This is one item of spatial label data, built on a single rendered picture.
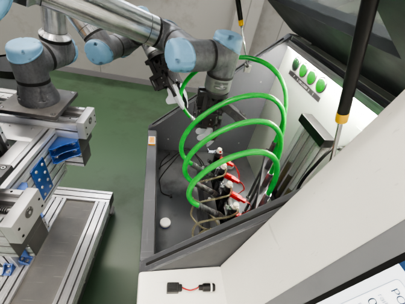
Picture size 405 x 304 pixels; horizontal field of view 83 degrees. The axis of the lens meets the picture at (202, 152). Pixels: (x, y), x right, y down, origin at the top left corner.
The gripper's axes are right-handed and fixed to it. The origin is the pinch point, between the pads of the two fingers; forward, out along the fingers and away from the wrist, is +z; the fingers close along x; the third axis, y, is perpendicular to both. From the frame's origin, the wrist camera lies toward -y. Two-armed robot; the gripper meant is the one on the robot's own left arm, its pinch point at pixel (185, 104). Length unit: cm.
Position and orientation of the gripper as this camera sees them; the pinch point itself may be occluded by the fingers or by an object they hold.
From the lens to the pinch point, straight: 84.8
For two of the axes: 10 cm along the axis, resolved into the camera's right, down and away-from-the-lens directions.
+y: -8.2, 2.8, 5.0
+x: -4.0, 3.4, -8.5
